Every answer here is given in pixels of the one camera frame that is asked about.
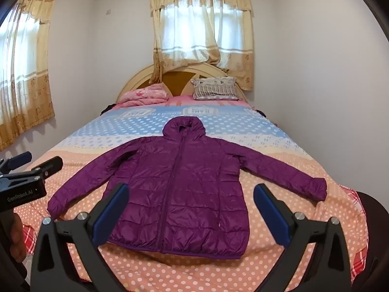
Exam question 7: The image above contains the beige arched wooden headboard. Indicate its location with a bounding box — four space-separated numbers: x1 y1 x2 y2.
116 62 248 104

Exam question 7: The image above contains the beige curtain behind headboard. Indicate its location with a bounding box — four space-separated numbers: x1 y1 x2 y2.
149 0 254 91

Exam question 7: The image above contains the beige side window curtain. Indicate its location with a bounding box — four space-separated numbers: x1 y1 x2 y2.
0 0 58 152

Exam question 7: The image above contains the person's dark clothing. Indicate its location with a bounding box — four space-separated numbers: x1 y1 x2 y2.
354 190 389 292

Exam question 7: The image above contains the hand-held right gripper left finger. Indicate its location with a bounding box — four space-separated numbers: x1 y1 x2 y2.
29 184 130 292

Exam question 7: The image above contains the striped grey pillow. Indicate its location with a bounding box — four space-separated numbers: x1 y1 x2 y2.
190 77 239 101

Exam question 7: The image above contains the red checked bed sheet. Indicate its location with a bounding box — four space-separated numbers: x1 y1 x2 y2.
14 185 370 280

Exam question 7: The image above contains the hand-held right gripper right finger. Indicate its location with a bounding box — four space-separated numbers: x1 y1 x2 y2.
254 184 361 292

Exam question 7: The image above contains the pink bed sheet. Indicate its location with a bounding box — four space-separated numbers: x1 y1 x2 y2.
105 94 253 109

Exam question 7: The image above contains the person's left hand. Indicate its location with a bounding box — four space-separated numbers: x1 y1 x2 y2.
7 211 25 264

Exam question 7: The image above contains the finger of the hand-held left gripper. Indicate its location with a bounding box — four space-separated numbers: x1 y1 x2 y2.
23 156 64 186
0 151 32 175

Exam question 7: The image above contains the polka dot bedspread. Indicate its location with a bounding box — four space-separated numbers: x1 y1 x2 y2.
14 96 370 292

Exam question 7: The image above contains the purple hooded puffer jacket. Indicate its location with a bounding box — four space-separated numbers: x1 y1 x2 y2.
47 117 328 260

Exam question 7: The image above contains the pink floral folded blanket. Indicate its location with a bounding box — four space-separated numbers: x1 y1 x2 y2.
117 83 169 108

